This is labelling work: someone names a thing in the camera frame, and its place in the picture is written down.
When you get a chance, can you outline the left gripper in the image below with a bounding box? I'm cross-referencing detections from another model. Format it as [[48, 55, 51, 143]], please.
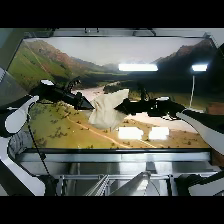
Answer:
[[63, 90, 86, 110]]

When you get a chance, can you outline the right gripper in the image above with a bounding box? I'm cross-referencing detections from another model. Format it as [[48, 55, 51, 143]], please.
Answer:
[[126, 98, 149, 117]]

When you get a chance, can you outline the cream garment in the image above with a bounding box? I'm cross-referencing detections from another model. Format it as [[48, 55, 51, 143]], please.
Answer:
[[87, 88, 132, 132]]

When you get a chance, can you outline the black cable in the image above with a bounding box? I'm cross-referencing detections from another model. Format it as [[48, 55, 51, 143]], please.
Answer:
[[26, 113, 54, 181]]

